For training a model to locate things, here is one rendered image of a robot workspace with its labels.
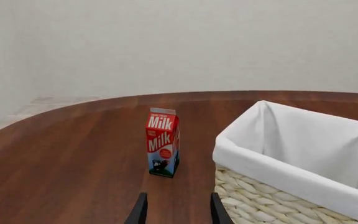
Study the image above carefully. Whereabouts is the woven basket with white liner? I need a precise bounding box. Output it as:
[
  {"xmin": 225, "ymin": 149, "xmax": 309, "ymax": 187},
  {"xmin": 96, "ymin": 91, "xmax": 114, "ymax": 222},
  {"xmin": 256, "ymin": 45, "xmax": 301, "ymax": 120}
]
[{"xmin": 212, "ymin": 100, "xmax": 358, "ymax": 224}]

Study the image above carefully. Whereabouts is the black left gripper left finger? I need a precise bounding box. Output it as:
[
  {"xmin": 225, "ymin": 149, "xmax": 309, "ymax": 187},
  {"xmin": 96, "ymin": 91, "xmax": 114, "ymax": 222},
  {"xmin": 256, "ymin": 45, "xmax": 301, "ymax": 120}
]
[{"xmin": 124, "ymin": 192, "xmax": 149, "ymax": 224}]

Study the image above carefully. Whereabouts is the red milk carton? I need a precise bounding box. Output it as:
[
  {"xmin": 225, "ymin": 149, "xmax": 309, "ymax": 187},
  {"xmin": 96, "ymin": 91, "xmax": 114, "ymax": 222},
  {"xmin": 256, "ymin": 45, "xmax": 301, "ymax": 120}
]
[{"xmin": 144, "ymin": 107, "xmax": 181, "ymax": 179}]

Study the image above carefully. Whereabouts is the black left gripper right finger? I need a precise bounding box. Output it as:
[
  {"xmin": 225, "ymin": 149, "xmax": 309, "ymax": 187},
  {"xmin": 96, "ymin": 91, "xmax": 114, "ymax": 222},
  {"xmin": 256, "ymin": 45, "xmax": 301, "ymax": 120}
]
[{"xmin": 210, "ymin": 192, "xmax": 232, "ymax": 224}]

